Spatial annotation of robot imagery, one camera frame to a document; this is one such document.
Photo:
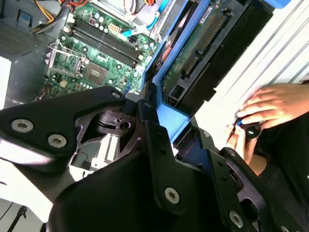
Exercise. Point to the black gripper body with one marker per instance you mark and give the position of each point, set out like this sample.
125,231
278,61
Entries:
108,205

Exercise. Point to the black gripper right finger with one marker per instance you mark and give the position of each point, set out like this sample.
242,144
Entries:
236,193

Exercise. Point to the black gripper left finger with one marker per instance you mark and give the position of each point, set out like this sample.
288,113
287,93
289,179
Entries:
60,113

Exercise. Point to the hard disk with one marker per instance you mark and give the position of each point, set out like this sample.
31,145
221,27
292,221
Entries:
229,60

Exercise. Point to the person's left hand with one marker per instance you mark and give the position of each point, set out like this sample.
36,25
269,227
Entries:
241,142

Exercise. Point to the person's right hand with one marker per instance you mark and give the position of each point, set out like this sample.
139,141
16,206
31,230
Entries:
277,104

